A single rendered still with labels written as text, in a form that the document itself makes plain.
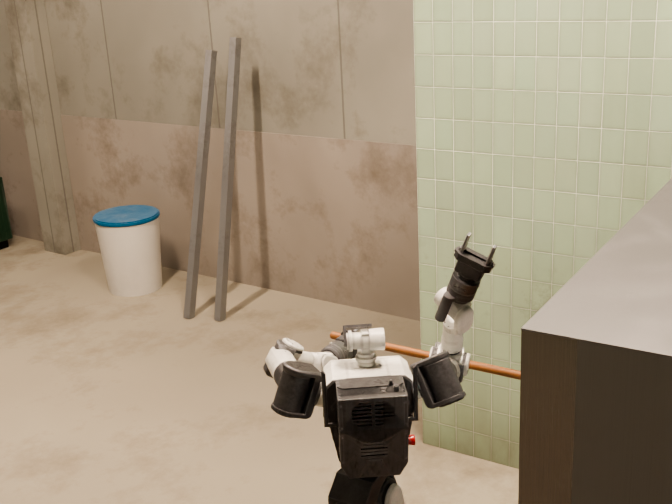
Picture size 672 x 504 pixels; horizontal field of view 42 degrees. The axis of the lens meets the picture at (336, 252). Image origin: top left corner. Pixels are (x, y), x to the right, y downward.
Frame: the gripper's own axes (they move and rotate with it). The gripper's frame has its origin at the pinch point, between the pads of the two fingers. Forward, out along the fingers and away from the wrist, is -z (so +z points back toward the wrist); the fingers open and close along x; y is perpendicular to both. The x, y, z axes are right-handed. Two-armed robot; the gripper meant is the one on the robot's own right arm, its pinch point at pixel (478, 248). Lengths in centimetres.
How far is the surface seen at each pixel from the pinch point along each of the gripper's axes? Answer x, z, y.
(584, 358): -37, -71, -128
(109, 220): 319, 285, 251
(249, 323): 171, 292, 235
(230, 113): 246, 164, 281
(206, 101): 270, 167, 286
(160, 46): 350, 169, 336
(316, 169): 180, 191, 307
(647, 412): -46, -69, -130
